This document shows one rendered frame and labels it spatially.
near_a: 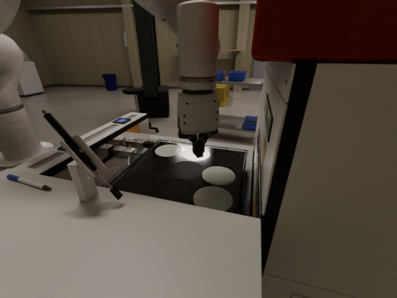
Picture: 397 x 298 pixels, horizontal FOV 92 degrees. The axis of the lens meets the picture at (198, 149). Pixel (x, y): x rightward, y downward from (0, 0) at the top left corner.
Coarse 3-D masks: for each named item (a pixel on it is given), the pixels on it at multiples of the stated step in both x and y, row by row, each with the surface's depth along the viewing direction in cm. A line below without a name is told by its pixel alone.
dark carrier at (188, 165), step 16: (160, 144) 77; (176, 144) 77; (144, 160) 66; (160, 160) 66; (176, 160) 65; (192, 160) 66; (208, 160) 65; (224, 160) 66; (240, 160) 65; (128, 176) 57; (144, 176) 57; (160, 176) 57; (176, 176) 57; (192, 176) 57; (240, 176) 57; (144, 192) 51; (160, 192) 51; (176, 192) 51; (192, 192) 51
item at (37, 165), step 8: (96, 128) 76; (104, 128) 76; (112, 128) 76; (120, 128) 76; (80, 136) 69; (88, 136) 69; (96, 136) 70; (104, 136) 69; (88, 144) 63; (48, 152) 58; (56, 152) 58; (64, 152) 58; (32, 160) 54; (40, 160) 54; (48, 160) 54; (56, 160) 54; (16, 168) 50; (24, 168) 50; (32, 168) 51; (40, 168) 50; (48, 168) 50
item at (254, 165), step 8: (256, 144) 67; (256, 152) 62; (256, 160) 57; (256, 168) 53; (256, 176) 50; (256, 184) 47; (256, 192) 44; (256, 200) 42; (256, 208) 40; (256, 216) 38
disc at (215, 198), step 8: (200, 192) 51; (208, 192) 51; (216, 192) 51; (224, 192) 51; (200, 200) 48; (208, 200) 48; (216, 200) 48; (224, 200) 48; (232, 200) 48; (216, 208) 45; (224, 208) 45
